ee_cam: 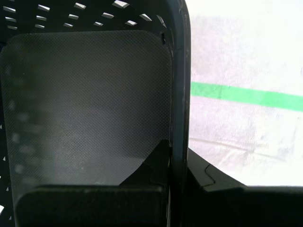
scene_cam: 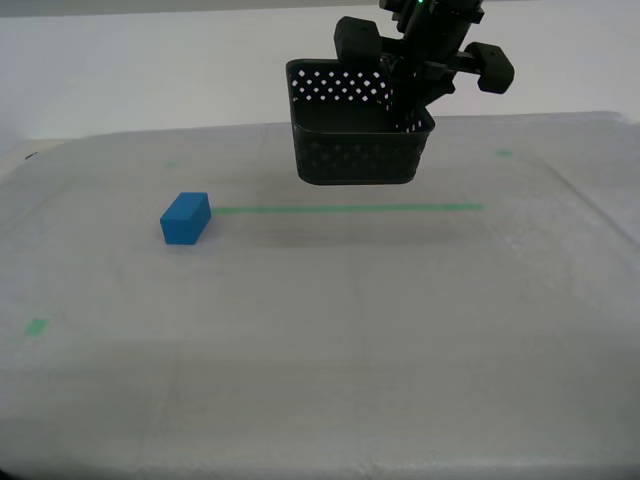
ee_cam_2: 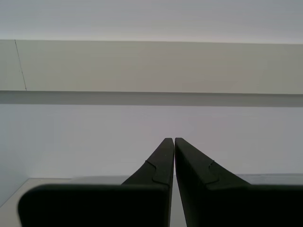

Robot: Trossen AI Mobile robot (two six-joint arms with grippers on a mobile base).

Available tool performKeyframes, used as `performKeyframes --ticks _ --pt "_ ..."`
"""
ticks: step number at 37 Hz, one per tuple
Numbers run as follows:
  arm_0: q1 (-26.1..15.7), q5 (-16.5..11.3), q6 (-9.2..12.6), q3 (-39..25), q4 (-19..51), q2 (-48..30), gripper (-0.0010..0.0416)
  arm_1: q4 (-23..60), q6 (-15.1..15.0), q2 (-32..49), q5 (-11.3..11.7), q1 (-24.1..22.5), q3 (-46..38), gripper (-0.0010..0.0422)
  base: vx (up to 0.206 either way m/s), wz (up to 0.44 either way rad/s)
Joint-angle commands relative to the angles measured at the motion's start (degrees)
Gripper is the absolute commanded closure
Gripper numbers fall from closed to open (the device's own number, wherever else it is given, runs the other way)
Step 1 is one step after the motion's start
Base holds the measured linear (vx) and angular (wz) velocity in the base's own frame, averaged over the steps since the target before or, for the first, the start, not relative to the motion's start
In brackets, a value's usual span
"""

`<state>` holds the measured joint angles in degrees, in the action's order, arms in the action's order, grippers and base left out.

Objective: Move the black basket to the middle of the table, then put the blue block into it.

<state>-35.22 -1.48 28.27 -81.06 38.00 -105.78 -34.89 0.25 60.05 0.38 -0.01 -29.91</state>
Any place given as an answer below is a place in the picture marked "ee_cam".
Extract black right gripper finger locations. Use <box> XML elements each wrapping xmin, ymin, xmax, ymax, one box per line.
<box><xmin>15</xmin><ymin>139</ymin><xmax>171</xmax><ymax>227</ymax></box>
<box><xmin>184</xmin><ymin>147</ymin><xmax>303</xmax><ymax>227</ymax></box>

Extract black perforated plastic basket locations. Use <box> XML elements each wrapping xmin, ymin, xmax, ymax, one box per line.
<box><xmin>0</xmin><ymin>0</ymin><xmax>192</xmax><ymax>227</ymax></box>

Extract long green tape strip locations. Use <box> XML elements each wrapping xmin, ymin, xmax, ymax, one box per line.
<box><xmin>190</xmin><ymin>81</ymin><xmax>303</xmax><ymax>112</ymax></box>

